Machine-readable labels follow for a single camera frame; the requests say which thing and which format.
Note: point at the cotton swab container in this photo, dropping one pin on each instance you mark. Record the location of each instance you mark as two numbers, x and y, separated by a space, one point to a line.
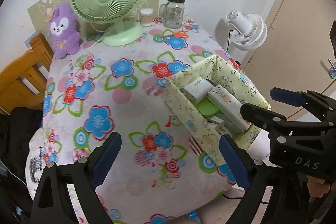
146 16

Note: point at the white standing fan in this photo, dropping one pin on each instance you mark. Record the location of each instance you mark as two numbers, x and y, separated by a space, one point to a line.
251 28

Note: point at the floral tablecloth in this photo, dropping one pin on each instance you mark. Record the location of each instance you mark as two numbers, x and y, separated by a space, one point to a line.
161 172

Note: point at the person's right hand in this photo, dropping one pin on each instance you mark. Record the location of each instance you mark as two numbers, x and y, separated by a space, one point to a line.
317 187

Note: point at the beige wooden door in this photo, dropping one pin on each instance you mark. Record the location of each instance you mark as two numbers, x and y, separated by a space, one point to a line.
297 53

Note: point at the orange handled scissors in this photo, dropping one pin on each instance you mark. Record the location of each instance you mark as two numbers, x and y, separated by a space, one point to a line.
178 34

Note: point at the purple plush toy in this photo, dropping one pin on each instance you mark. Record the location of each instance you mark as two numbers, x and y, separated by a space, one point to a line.
63 30

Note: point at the green rounded container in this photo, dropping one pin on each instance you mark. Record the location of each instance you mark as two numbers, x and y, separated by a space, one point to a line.
207 108

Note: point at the grey 45W charger box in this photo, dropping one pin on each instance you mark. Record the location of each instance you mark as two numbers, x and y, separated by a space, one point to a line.
197 90

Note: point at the black cloth on chair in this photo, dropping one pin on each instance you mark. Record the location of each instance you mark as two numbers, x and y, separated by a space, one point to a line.
17 129

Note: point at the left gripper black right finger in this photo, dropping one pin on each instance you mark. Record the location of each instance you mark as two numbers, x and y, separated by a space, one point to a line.
250 174

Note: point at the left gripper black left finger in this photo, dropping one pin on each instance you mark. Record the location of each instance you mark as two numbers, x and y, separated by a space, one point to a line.
52 202

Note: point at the yellow patterned fabric storage box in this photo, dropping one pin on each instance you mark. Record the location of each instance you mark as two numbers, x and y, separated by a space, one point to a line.
217 71

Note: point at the metal door handle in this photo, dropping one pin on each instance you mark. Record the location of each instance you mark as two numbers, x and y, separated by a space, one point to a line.
332 70

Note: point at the glass jar with handle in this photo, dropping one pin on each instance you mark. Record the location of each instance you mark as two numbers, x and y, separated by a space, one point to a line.
171 13

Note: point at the white power strip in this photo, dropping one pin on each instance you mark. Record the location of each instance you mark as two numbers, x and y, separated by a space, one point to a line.
229 107

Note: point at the beige cartoon patterned board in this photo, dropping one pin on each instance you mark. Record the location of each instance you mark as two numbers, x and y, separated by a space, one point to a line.
41 12

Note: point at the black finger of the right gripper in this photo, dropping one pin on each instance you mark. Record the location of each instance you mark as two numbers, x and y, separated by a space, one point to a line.
321 106
263 118

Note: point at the wooden chair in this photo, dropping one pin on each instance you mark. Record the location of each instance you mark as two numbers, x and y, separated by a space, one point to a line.
22 83

